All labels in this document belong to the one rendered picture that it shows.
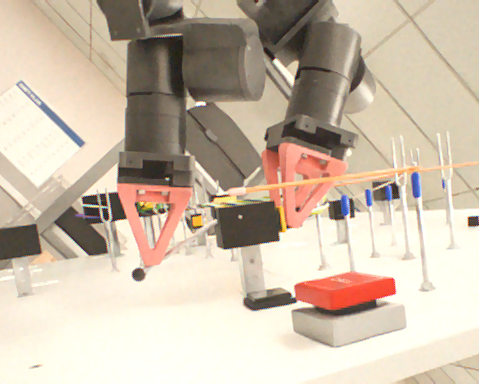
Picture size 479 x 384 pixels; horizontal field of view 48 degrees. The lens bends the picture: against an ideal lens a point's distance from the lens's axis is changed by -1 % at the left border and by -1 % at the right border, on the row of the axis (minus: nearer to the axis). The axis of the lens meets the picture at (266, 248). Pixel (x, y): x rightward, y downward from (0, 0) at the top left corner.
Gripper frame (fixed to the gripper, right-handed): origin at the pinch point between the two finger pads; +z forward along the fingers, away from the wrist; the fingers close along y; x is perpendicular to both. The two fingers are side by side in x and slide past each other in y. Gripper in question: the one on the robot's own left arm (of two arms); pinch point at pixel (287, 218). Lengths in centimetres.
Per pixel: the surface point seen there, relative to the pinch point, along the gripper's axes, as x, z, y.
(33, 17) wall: 158, -235, 788
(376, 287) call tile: 0.9, 4.3, -21.6
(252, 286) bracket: 2.2, 7.5, -1.0
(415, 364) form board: -0.8, 8.0, -25.1
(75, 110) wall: 72, -124, 770
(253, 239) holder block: 3.6, 3.0, -2.1
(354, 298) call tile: 2.3, 5.3, -21.8
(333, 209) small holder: -16.5, -5.3, 26.2
